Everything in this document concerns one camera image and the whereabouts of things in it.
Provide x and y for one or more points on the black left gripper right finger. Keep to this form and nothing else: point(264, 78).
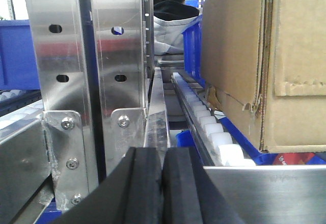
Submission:
point(189, 194)

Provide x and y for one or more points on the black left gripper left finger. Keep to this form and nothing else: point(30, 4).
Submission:
point(130, 194)

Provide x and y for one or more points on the brown cardboard carton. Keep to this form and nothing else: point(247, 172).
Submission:
point(266, 61)

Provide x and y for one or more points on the blue plastic bin under carton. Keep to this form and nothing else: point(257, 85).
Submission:
point(192, 37)

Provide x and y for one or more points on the white roller track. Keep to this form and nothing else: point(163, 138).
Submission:
point(214, 144)

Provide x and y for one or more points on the blue plastic bin left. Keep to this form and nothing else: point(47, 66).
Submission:
point(18, 62)

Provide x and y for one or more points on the person in grey hoodie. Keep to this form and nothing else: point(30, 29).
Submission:
point(170, 20)

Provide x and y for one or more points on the stainless steel shelf frame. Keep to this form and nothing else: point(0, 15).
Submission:
point(103, 91)

